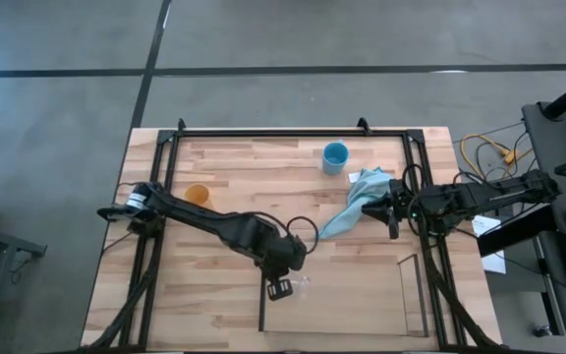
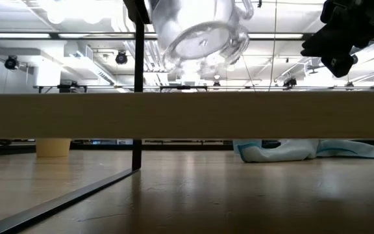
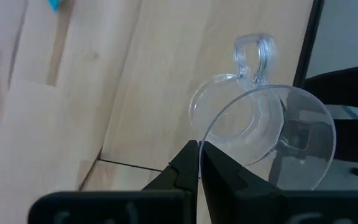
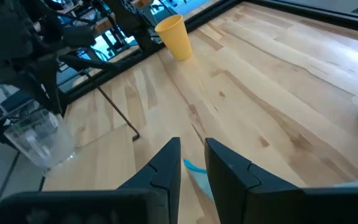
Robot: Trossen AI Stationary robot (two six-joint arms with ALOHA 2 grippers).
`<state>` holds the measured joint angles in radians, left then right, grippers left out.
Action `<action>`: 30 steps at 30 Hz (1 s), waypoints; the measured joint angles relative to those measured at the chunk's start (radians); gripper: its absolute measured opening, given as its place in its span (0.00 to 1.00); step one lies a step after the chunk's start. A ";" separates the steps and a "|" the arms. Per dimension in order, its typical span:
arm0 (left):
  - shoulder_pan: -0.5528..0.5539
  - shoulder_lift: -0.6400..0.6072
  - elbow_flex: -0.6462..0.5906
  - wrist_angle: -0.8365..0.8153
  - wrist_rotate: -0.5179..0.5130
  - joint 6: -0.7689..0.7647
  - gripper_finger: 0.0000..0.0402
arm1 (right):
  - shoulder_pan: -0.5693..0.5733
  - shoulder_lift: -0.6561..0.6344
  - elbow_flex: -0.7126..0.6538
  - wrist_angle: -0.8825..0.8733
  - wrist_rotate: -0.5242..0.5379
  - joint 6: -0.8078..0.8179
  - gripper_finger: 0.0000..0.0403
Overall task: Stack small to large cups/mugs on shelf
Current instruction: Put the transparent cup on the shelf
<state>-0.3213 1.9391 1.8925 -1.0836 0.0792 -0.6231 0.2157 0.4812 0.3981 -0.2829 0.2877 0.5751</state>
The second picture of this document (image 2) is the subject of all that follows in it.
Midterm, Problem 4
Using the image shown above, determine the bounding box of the black metal rig frame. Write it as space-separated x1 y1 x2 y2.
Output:
0 138 374 155

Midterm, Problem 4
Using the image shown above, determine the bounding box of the clear glass mug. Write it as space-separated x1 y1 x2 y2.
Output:
147 0 255 74

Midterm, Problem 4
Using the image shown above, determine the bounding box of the long ceiling light strip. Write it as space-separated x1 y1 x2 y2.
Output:
0 32 51 40

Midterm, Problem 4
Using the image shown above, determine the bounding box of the black ceiling spotlight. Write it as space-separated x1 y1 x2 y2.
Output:
114 50 129 66
4 55 20 71

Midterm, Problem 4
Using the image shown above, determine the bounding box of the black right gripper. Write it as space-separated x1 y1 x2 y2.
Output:
300 0 374 79

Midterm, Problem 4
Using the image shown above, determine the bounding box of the light blue white cloth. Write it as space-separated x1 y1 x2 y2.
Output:
232 138 374 164

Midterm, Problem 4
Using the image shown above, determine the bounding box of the thin hanging cable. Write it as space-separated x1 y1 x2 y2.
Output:
268 0 279 92

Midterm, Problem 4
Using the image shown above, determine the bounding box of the small yellow cup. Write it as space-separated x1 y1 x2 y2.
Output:
35 138 72 159

